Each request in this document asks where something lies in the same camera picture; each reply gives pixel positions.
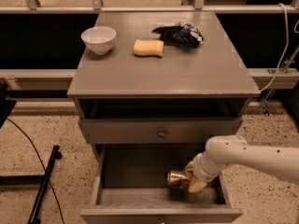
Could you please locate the yellow sponge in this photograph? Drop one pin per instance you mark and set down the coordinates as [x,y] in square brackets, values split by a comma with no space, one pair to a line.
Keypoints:
[149,48]

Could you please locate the grey wooden drawer cabinet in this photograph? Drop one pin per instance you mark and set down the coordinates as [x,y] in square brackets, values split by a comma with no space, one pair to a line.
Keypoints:
[209,81]

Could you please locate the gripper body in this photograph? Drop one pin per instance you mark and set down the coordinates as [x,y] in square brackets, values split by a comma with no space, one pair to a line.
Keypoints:
[200,169]

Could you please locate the black equipment at left edge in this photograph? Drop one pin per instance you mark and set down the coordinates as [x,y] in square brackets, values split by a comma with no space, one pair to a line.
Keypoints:
[6,104]

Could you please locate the open grey middle drawer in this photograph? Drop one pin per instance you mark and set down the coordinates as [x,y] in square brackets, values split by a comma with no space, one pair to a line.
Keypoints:
[131,188]

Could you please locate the metal guard railing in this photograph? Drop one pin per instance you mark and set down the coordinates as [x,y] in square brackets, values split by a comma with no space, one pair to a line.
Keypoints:
[93,3]

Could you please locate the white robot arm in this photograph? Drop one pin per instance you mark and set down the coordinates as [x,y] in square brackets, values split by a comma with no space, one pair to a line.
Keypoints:
[222,152]

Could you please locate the black metal stand leg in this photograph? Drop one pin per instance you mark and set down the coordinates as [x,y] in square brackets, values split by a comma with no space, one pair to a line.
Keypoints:
[43,181]

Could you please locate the white ceramic bowl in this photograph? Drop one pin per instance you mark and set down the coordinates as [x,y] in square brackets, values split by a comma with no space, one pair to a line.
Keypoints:
[99,39]

